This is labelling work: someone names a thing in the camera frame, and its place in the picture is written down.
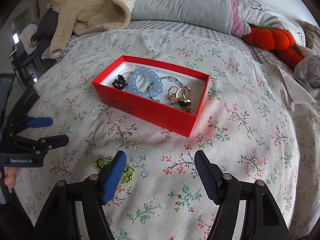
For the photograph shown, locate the red open cardboard box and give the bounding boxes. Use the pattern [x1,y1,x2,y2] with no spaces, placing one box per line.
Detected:
[92,56,209,137]

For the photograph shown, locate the gold knot ring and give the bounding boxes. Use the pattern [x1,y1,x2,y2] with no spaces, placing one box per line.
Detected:
[175,86,197,106]

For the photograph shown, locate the crumpled grey blanket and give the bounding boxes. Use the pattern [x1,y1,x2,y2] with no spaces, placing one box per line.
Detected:
[294,55,319,98]

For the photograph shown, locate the beige quilted jacket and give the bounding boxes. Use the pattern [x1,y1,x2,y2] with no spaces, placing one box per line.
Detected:
[47,0,136,59]

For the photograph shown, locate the thin gold ring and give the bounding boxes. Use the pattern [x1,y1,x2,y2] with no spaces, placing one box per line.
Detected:
[167,85,180,102]

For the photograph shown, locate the small sparkly ear stud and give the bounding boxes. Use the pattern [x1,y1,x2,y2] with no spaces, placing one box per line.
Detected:
[121,132,132,138]

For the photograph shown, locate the stack of books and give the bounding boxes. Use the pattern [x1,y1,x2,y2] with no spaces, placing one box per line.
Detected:
[303,21,320,52]

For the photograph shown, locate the green bead black cord bracelet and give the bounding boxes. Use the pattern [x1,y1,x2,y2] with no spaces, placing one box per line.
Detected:
[93,157,136,185]

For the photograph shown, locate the green seed bead bracelet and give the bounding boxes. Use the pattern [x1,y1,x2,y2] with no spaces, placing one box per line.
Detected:
[146,75,186,107]

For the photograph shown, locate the person's left hand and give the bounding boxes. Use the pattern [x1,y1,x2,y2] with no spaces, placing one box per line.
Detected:
[1,167,18,189]

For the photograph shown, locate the orange pumpkin plush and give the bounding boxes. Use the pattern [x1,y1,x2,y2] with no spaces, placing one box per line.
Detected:
[242,27,304,70]

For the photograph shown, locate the light blue bead bracelet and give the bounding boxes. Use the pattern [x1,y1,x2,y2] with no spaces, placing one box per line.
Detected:
[128,66,164,99]

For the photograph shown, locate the black flower ring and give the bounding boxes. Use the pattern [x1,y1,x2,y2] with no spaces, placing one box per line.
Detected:
[111,75,129,90]

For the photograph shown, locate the grey quilted pillow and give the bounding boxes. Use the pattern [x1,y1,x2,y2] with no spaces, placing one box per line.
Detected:
[130,0,251,38]

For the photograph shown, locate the floral bed sheet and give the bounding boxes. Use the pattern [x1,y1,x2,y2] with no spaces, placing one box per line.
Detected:
[15,21,319,239]

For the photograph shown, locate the white printed pillow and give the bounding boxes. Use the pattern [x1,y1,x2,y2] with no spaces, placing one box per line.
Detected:
[236,0,306,47]

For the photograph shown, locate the clear crystal bead bracelet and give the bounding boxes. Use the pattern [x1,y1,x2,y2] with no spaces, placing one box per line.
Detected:
[118,70,151,92]

